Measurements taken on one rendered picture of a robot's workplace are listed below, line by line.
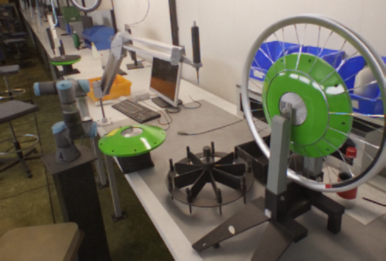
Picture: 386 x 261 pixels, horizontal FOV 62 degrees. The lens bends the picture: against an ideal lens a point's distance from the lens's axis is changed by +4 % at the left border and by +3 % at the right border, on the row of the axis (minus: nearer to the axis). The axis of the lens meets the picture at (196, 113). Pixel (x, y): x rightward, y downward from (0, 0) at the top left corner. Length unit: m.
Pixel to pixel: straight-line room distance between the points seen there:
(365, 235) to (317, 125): 0.46
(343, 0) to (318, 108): 0.75
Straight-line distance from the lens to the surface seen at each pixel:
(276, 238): 1.04
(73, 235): 1.75
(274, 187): 1.03
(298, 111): 0.94
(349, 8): 1.55
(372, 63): 0.82
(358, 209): 1.34
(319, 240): 1.18
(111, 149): 1.43
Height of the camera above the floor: 1.71
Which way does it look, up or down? 22 degrees down
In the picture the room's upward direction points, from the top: 4 degrees counter-clockwise
